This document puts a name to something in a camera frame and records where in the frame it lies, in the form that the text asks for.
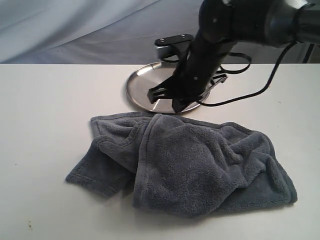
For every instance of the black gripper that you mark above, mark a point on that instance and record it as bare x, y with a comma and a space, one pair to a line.
193, 74

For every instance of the grey fleece towel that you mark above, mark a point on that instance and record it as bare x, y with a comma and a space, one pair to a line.
183, 166

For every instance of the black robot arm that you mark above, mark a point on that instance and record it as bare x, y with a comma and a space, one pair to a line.
222, 24

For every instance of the round steel plate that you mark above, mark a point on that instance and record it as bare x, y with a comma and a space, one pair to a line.
145, 78

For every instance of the black tripod pole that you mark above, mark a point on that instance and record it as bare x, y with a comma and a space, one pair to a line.
308, 53

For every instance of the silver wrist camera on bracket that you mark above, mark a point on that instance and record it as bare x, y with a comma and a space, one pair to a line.
169, 49

